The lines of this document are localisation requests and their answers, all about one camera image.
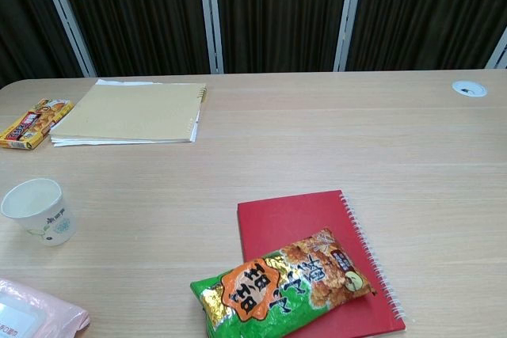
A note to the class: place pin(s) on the white paper cup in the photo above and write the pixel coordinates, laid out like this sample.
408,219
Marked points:
47,227

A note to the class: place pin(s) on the red spiral notebook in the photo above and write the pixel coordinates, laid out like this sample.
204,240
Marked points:
293,215

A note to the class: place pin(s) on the tan spiral notebook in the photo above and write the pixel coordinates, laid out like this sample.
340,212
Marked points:
130,112

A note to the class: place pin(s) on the green orange snack bag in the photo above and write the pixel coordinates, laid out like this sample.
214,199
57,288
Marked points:
277,290

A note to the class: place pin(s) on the yellow snack box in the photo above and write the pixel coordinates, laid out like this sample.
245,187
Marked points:
31,124

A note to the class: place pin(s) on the pink wet wipes pack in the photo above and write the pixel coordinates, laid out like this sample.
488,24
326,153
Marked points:
35,310

